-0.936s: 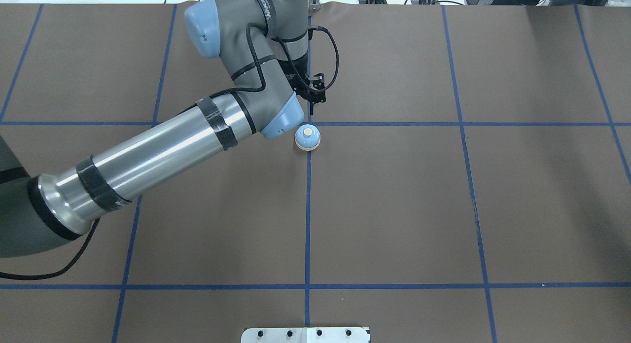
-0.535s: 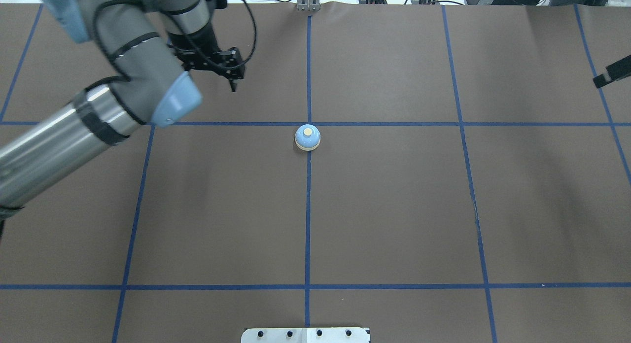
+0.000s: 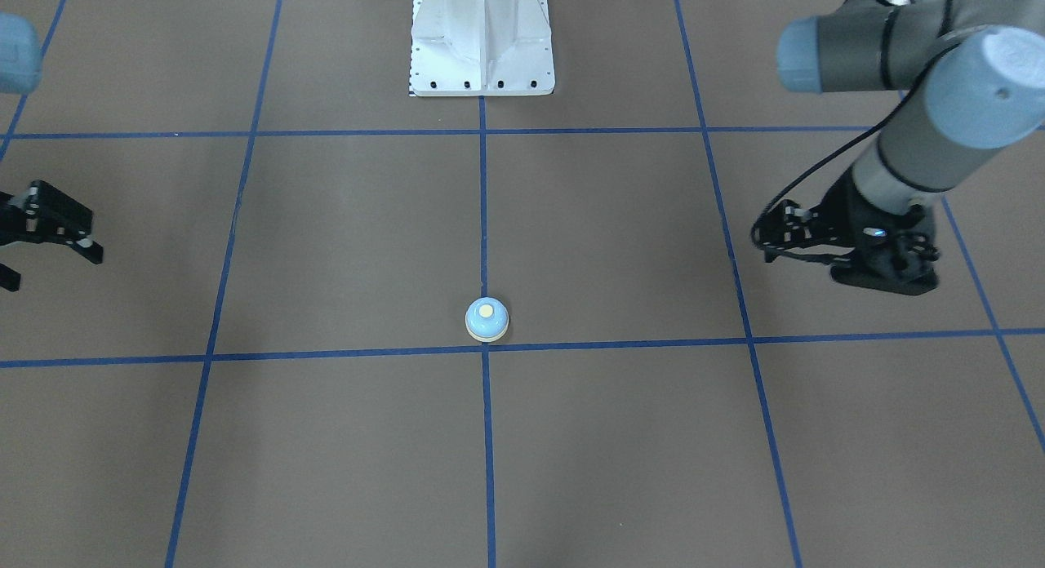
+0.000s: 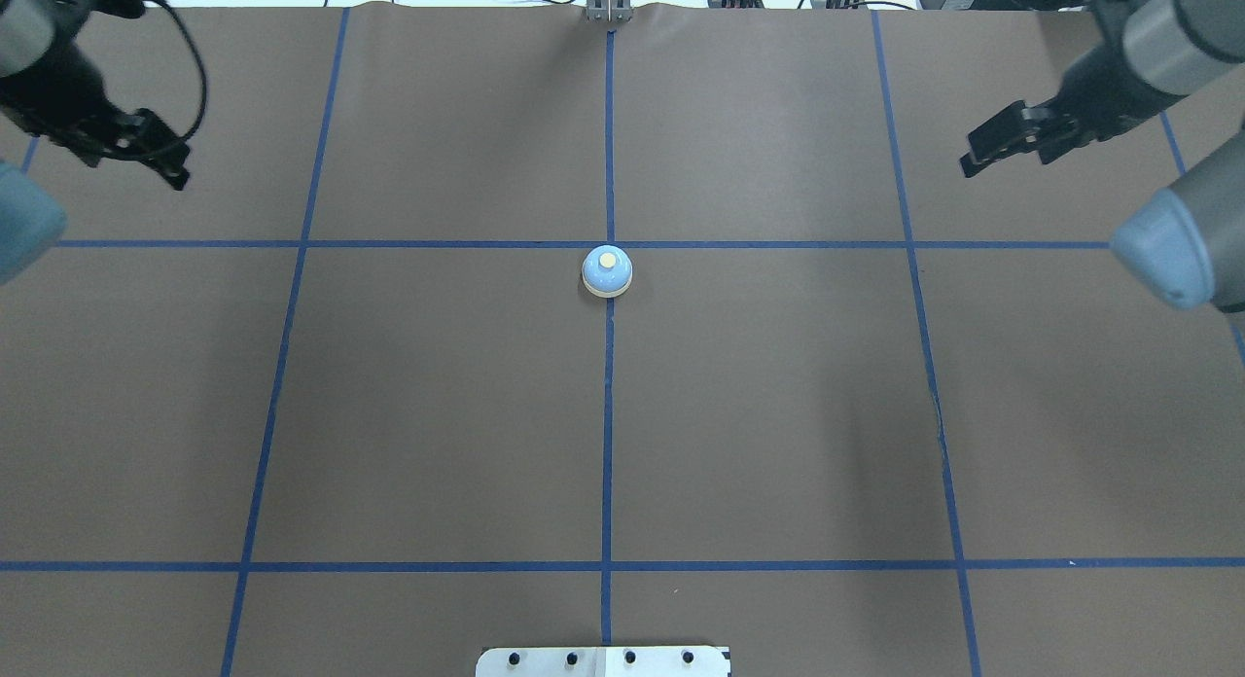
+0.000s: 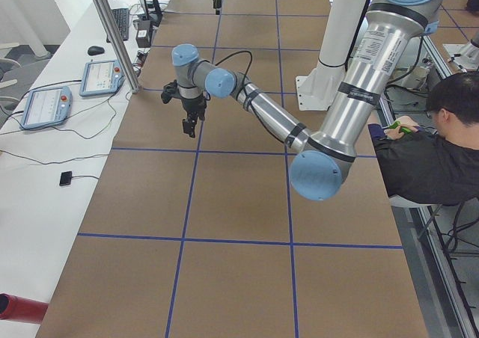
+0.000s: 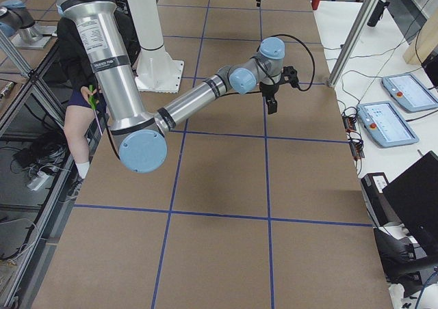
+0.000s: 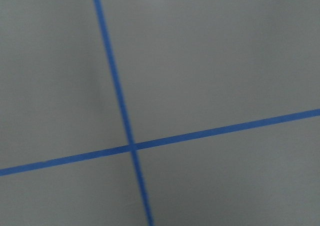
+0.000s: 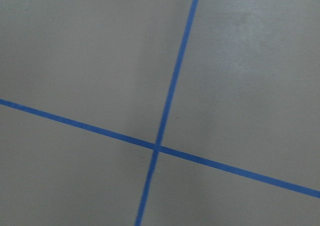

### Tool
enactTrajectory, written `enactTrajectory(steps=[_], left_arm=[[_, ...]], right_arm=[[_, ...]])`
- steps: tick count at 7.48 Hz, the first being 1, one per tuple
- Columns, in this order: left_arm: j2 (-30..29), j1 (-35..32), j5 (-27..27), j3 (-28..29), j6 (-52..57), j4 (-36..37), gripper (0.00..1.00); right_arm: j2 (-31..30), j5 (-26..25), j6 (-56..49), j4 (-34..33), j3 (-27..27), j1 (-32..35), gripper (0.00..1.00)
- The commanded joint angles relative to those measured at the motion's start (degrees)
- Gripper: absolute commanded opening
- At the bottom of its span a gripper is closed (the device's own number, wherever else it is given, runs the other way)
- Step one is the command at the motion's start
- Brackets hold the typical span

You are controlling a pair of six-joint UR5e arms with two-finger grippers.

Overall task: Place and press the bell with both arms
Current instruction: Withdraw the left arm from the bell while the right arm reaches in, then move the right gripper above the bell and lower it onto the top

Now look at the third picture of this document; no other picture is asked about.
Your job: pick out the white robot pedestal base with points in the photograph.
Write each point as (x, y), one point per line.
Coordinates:
(481, 48)

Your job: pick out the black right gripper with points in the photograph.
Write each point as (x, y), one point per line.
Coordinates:
(51, 219)

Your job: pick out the blue call bell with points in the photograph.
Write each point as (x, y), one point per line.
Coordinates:
(487, 320)

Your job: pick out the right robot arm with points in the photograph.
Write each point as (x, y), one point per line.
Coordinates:
(21, 61)

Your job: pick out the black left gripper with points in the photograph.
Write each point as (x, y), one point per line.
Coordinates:
(841, 211)

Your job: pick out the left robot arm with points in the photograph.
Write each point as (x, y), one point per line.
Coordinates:
(971, 76)

